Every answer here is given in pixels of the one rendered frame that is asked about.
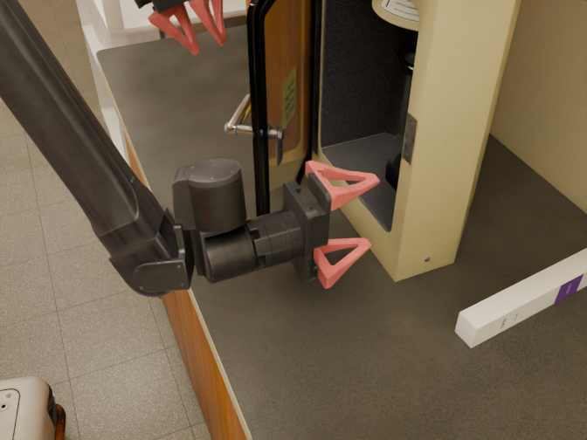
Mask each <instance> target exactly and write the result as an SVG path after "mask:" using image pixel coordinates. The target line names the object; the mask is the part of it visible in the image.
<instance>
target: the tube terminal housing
mask: <svg viewBox="0 0 587 440"><path fill-rule="evenodd" d="M409 1H410V2H412V3H413V4H414V5H415V6H416V8H417V10H418V14H419V31H418V43H417V50H416V56H415V62H414V69H413V75H412V82H411V94H410V100H409V106H408V113H410V114H411V115H412V116H413V117H414V118H415V119H416V120H417V121H418V124H417V130H416V136H415V141H414V148H413V154H412V159H411V165H410V164H409V163H408V162H407V161H406V160H405V159H404V158H403V157H401V164H400V170H399V177H398V183H397V195H396V201H395V208H394V215H393V221H392V227H391V232H386V231H385V230H384V229H383V227H382V226H381V225H380V224H379V222H378V221H377V220H376V219H375V218H374V217H373V216H372V214H371V213H370V212H369V210H368V209H367V208H366V207H365V205H364V204H363V203H362V201H361V200H360V199H359V198H358V197H356V198H354V199H353V200H351V201H349V202H348V203H345V204H344V205H343V206H341V207H339V208H340V210H341V211H342V213H343V214H344V215H345V217H346V218H347V219H348V220H349V221H350V223H351V224H352V225H353V227H354V228H355V229H356V231H357V232H358V234H359V235H360V236H361V238H367V239H368V240H369V242H370V243H371V247H370V249H371V251H372V252H373V253H374V255H375V256H376V258H377V259H378V260H379V262H380V263H381V264H382V266H383V267H384V269H385V270H386V271H387V272H388V273H389V274H390V276H391V277H392V279H393V280H394V281H395V282H397V281H399V280H402V279H405V278H410V277H413V276H416V275H418V274H421V273H424V272H428V271H431V270H434V269H437V268H439V267H442V266H445V265H450V264H453V263H454V260H455V258H456V254H457V251H458V248H459V243H460V239H461V237H462V234H463V230H464V228H465V225H466V220H467V216H468V213H469V210H470V207H471V204H472V201H473V196H474V192H475V189H476V185H477V181H478V178H479V174H480V168H481V163H482V160H483V156H484V153H485V149H486V145H487V139H488V135H489V131H490V127H491V124H492V120H493V117H494V110H495V106H496V102H497V99H498V95H499V91H500V88H501V82H502V77H503V73H504V70H505V66H506V63H507V59H508V53H509V48H510V45H511V41H512V37H513V34H514V28H515V24H516V19H517V16H518V12H519V9H520V5H521V0H409ZM323 25H324V0H322V20H321V76H320V104H319V133H318V155H317V154H316V153H315V152H314V151H313V154H312V161H315V162H320V163H323V164H326V165H329V166H332V167H334V166H333V165H332V164H331V163H330V161H329V160H328V159H327V157H326V156H325V155H324V154H323V153H322V151H321V149H322V148H321V144H320V131H321V78H322V52H323ZM408 113H407V118H408Z"/></svg>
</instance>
